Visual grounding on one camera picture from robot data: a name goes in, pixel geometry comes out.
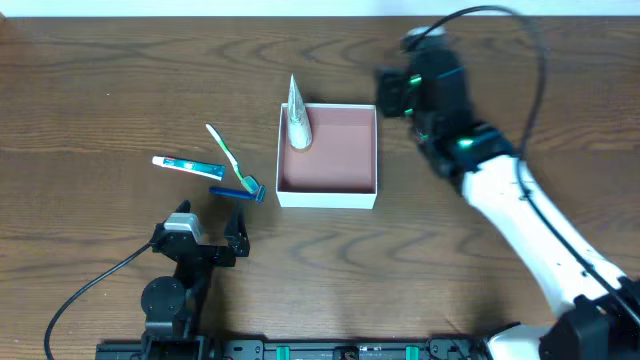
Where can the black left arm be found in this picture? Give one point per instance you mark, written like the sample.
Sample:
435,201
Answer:
172,304

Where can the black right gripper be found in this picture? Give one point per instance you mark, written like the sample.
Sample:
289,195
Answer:
392,92

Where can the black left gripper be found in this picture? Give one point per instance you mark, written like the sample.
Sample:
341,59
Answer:
209,252

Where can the small toothpaste tube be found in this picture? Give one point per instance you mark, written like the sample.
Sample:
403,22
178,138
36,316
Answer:
212,171

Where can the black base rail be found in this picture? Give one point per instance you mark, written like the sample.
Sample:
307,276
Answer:
201,348

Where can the green white toothbrush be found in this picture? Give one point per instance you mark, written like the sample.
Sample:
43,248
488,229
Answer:
248,182

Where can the white box pink inside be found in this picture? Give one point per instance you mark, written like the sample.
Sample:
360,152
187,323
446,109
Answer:
340,169

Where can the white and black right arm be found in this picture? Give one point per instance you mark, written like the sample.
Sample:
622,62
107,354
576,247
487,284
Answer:
595,303

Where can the blue razor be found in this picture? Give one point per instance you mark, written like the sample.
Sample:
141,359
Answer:
258,196

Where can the white squeeze tube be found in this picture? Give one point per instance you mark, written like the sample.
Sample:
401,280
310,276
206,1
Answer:
298,123

